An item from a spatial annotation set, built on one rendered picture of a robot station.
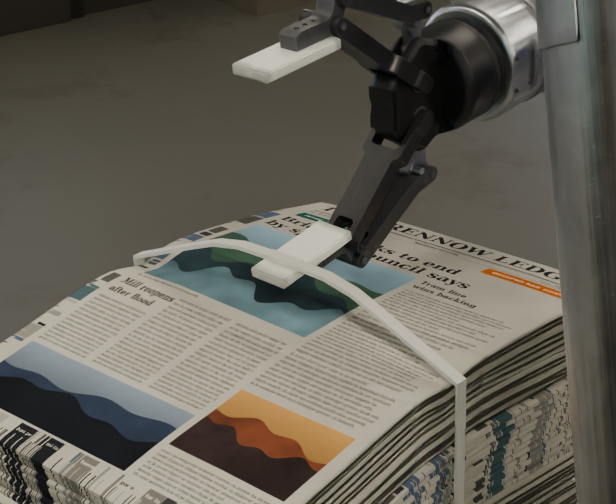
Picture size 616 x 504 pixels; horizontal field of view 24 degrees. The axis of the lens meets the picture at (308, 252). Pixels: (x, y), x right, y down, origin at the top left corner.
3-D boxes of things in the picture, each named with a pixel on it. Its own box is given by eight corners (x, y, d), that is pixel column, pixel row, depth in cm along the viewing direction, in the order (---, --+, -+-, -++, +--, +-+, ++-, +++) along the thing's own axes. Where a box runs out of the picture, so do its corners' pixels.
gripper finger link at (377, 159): (384, 94, 103) (393, 103, 104) (312, 233, 101) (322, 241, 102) (427, 106, 100) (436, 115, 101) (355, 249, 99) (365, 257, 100)
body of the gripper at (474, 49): (504, 20, 101) (421, 62, 95) (504, 131, 105) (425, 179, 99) (419, 1, 106) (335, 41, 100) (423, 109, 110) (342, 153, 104)
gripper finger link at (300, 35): (350, 28, 94) (347, -17, 92) (297, 52, 90) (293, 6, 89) (332, 23, 94) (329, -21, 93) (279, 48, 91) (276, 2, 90)
